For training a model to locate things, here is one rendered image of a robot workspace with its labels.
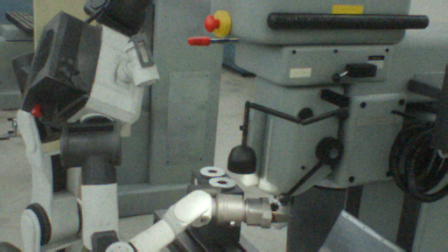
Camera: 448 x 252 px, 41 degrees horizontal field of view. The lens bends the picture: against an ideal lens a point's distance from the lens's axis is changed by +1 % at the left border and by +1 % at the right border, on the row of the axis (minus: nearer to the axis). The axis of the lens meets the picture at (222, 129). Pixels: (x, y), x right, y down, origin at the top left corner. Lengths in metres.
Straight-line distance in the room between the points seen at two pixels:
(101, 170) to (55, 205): 0.49
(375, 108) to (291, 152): 0.25
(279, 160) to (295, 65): 0.26
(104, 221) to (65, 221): 0.50
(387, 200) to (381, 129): 0.33
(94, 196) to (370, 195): 0.88
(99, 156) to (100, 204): 0.12
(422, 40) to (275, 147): 0.48
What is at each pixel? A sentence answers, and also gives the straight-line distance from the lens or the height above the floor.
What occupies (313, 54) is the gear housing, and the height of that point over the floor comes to 1.71.
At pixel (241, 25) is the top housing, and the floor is 1.77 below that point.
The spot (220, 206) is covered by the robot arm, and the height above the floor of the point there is 1.26.
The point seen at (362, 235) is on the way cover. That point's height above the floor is 1.09.
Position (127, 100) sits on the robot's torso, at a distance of 1.62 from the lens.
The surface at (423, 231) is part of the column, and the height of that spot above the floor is 1.20.
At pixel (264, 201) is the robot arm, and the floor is 1.26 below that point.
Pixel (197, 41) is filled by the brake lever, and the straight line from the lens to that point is 1.50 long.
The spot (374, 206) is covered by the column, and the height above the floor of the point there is 1.19.
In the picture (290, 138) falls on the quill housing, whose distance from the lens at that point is 1.49.
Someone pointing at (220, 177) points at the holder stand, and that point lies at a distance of 2.09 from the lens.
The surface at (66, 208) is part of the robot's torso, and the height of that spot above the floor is 1.08.
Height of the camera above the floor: 1.95
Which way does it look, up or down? 18 degrees down
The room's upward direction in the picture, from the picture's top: 5 degrees clockwise
